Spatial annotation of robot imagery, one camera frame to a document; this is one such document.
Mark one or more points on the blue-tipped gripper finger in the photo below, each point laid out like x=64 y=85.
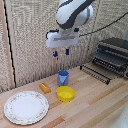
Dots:
x=55 y=53
x=67 y=51

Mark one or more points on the orange rectangular block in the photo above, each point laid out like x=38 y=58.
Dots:
x=45 y=88

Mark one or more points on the white floral-rimmed plate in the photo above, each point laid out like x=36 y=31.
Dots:
x=26 y=107

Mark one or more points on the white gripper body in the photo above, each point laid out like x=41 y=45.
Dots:
x=62 y=39

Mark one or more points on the black dish rack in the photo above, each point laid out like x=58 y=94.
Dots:
x=113 y=55

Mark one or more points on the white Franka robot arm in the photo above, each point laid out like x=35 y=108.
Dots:
x=71 y=12

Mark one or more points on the blue plastic cup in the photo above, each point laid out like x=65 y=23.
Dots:
x=62 y=78

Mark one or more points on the yellow plastic bowl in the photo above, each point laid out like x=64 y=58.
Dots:
x=65 y=93

